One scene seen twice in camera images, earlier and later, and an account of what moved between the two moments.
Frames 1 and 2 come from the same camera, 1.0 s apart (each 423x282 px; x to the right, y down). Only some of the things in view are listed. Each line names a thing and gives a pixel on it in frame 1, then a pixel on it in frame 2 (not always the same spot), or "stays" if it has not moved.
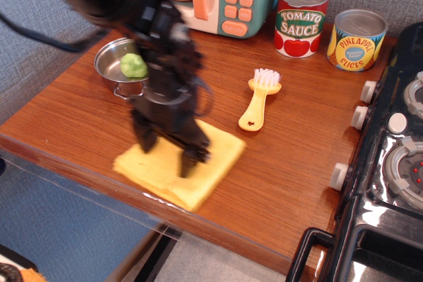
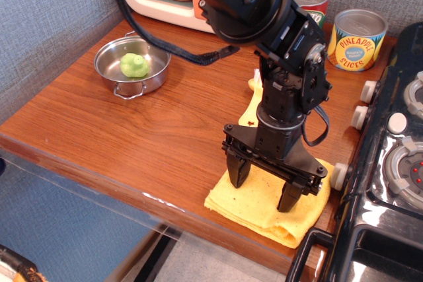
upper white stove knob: (367, 91) stays
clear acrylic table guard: (59, 222) stays
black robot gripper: (172, 116) to (281, 152)
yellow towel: (160, 168) to (254, 205)
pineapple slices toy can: (357, 40) stays
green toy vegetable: (133, 65) stays
